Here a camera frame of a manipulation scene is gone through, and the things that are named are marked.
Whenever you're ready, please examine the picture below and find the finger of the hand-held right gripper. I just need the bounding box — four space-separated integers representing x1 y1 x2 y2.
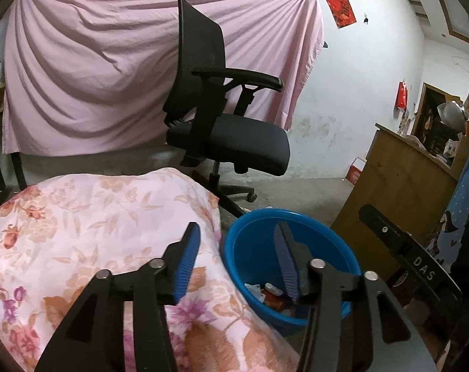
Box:
359 204 407 256

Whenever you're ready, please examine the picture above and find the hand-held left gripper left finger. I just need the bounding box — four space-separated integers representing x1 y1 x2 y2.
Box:
35 222 201 372

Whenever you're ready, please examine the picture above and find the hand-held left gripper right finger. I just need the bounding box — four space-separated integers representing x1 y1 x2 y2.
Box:
273 222 438 372

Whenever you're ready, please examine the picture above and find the blue plastic bucket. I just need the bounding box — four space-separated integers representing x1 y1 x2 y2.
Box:
223 208 362 338

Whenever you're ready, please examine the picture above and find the orange snack packet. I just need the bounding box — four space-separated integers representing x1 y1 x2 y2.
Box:
263 292 293 311

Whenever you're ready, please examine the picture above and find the white wrapper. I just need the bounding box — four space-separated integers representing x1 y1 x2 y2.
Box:
244 284 264 303

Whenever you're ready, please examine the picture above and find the wooden cabinet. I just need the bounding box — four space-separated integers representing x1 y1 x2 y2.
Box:
331 123 469 280

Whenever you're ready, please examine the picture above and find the red white box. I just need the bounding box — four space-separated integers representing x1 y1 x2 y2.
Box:
345 157 369 184

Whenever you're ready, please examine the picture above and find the blue dotted printed curtain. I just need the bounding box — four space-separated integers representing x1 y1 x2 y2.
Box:
424 19 469 276

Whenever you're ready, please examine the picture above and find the pink floral blanket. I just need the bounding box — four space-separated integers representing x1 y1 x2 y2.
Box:
0 167 301 372

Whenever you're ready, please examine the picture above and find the dark framed picture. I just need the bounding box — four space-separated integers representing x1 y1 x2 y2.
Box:
412 82 462 152

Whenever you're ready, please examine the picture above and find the black office chair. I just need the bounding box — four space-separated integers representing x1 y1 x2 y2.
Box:
163 0 291 218

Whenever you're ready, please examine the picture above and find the white rounded helmet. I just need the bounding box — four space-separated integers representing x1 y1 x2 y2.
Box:
436 101 467 128

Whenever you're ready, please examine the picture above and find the pink hanging bed sheet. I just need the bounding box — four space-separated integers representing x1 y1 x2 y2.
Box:
2 0 324 155

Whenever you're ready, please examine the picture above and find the red hanging wall decoration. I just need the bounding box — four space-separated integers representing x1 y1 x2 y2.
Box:
396 81 409 108

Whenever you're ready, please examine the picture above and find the black metal frame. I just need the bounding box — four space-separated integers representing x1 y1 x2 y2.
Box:
10 150 28 191

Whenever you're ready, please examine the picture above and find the red paper wall poster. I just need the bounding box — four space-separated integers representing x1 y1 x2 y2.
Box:
323 0 357 29

